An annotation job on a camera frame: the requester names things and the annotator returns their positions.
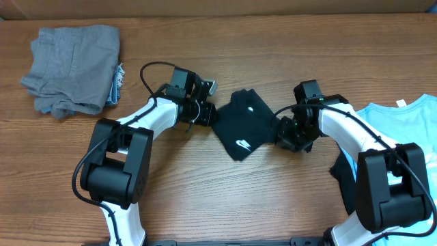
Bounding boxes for black t-shirt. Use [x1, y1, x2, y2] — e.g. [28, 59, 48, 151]
[212, 89, 280, 161]

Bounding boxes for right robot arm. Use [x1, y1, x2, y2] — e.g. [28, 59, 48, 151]
[275, 80, 436, 245]

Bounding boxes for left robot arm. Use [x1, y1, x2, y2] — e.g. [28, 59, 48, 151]
[72, 66, 217, 245]

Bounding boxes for blue frayed denim garment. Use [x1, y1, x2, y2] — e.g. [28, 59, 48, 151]
[34, 63, 125, 118]

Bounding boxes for light blue t-shirt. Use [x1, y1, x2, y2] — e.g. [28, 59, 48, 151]
[341, 93, 437, 246]

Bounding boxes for grey folded shorts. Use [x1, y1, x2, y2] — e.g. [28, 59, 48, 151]
[20, 25, 120, 120]

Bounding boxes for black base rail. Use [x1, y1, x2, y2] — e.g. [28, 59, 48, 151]
[142, 236, 330, 246]

